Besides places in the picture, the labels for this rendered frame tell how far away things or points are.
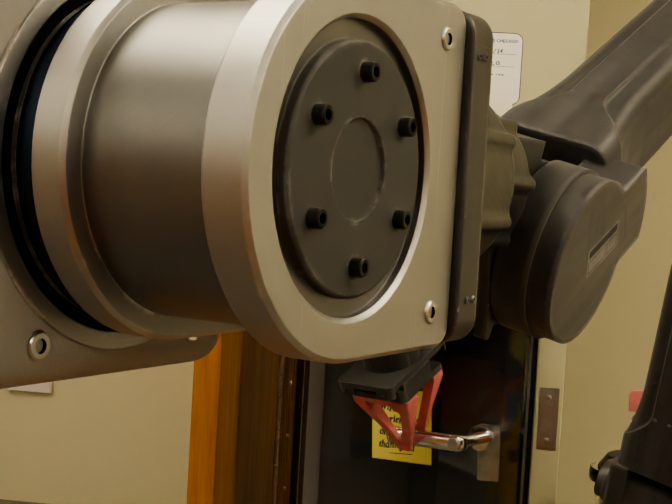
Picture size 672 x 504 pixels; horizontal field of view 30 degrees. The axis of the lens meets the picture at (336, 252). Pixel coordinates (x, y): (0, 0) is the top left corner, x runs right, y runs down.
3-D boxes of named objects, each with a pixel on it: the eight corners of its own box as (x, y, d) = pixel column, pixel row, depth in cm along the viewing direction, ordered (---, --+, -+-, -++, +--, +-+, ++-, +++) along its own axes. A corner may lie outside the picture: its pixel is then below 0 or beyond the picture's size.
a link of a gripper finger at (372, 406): (365, 456, 127) (345, 377, 123) (403, 418, 131) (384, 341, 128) (421, 468, 122) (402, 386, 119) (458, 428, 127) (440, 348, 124)
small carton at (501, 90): (451, 132, 136) (455, 76, 135) (496, 135, 137) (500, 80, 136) (464, 130, 131) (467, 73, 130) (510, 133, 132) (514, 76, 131)
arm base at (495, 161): (257, 321, 49) (274, 12, 49) (361, 310, 56) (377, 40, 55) (455, 346, 45) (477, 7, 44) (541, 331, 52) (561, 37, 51)
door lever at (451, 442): (413, 441, 132) (413, 416, 132) (491, 452, 126) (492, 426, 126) (383, 448, 127) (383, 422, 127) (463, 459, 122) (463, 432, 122)
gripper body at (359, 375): (340, 396, 122) (322, 330, 119) (395, 344, 129) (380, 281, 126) (394, 406, 118) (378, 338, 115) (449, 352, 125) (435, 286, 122)
